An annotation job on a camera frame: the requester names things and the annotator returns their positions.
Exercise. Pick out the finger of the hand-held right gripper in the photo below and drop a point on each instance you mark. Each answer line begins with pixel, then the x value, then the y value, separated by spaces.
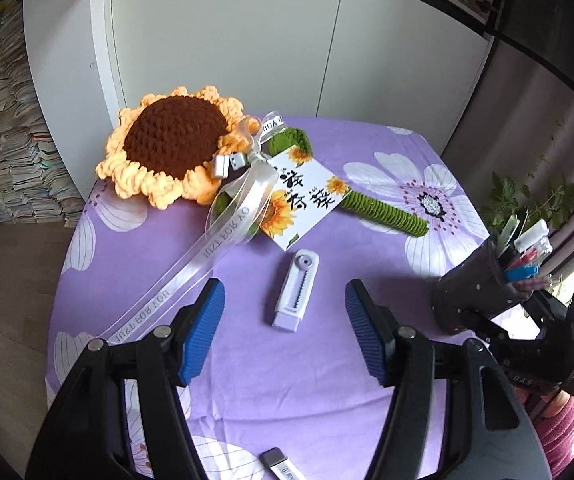
pixel 489 332
pixel 549 310

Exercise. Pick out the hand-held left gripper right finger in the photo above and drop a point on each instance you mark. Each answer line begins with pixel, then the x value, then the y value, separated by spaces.
pixel 364 335

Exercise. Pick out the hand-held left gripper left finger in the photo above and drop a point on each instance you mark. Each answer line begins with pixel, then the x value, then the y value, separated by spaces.
pixel 202 330

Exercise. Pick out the pink patterned pen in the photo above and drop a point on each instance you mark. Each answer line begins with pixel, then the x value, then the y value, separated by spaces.
pixel 534 285

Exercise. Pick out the blue pen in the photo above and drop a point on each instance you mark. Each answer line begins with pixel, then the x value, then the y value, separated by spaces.
pixel 522 272

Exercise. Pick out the red pen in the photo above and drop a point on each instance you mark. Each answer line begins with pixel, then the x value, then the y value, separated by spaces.
pixel 524 258

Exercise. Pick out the clear grey clip pen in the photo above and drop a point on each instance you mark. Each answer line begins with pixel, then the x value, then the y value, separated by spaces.
pixel 532 234

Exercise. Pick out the white correction tape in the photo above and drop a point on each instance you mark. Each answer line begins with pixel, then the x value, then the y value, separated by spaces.
pixel 294 290

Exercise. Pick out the person's right forearm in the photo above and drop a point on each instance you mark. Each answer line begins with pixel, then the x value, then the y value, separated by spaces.
pixel 559 435

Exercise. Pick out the white printed ribbon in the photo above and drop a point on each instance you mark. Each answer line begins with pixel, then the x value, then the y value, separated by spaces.
pixel 187 270

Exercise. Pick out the purple floral tablecloth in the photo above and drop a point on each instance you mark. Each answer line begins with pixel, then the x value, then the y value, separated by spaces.
pixel 247 385

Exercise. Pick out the green leafy plant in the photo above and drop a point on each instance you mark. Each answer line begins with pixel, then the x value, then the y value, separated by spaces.
pixel 507 195

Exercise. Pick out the sunflower gift card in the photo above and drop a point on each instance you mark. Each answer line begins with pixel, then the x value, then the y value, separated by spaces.
pixel 302 200

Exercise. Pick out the mauve curtain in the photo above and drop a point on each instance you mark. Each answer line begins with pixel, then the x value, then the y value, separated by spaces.
pixel 517 125

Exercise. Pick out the crochet sunflower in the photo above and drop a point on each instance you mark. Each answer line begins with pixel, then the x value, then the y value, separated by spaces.
pixel 172 130

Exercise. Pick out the tall stack of papers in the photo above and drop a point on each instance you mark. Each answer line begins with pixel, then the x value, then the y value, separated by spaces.
pixel 12 150

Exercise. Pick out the white lower cabinet door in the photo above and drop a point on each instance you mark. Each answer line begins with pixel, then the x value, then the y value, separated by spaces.
pixel 217 50
pixel 407 60

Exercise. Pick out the white bookcase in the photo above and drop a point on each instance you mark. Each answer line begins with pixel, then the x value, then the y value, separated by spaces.
pixel 57 85

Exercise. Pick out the dark glass cabinet door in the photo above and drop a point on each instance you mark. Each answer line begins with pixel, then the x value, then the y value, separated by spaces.
pixel 552 10

